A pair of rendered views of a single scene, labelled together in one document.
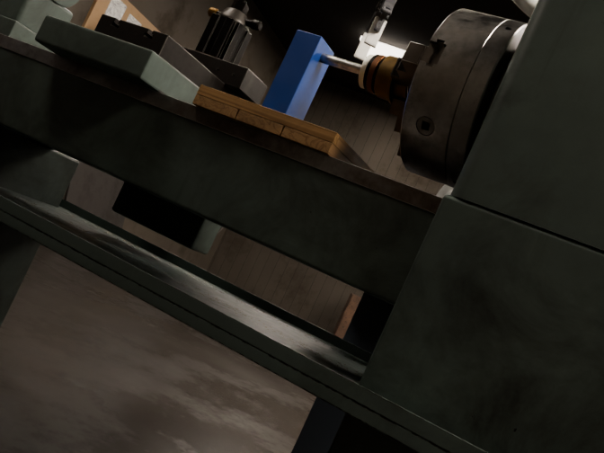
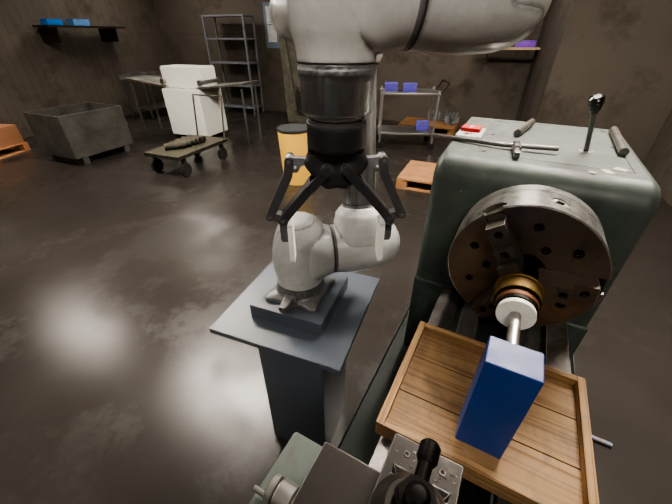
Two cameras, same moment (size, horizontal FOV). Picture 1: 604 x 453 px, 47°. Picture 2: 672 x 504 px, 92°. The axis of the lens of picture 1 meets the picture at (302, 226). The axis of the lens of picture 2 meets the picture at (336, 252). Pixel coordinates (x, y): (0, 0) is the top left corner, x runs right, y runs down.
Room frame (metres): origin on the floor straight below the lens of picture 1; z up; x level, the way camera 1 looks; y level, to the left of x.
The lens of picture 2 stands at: (1.67, 0.47, 1.52)
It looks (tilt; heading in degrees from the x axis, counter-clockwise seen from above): 34 degrees down; 273
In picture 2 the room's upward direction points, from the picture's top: straight up
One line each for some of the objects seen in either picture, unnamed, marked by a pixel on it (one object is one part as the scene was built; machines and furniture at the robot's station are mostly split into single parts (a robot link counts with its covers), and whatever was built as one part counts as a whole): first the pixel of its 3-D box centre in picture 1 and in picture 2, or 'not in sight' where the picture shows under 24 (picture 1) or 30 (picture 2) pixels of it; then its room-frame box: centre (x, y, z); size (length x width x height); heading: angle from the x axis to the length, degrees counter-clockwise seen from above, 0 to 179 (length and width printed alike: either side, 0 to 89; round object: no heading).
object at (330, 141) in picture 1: (298, 149); (484, 404); (1.38, 0.07, 0.88); 0.36 x 0.30 x 0.04; 155
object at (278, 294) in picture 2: not in sight; (298, 286); (1.84, -0.35, 0.83); 0.22 x 0.18 x 0.06; 72
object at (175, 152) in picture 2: not in sight; (187, 134); (3.90, -3.93, 0.41); 1.06 x 0.61 x 0.83; 74
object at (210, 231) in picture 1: (185, 186); not in sight; (1.76, 0.31, 0.73); 0.27 x 0.12 x 0.27; 65
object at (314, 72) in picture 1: (293, 90); (495, 400); (1.41, 0.13, 1.00); 0.08 x 0.06 x 0.23; 155
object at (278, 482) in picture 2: not in sight; (275, 491); (1.77, 0.27, 0.95); 0.07 x 0.04 x 0.04; 155
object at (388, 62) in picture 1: (393, 79); (517, 297); (1.33, -0.04, 1.08); 0.09 x 0.09 x 0.09; 65
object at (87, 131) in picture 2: not in sight; (84, 132); (5.63, -4.28, 0.33); 0.95 x 0.80 x 0.65; 73
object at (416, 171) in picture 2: not in sight; (448, 172); (0.53, -3.36, 0.16); 1.09 x 0.76 x 0.32; 162
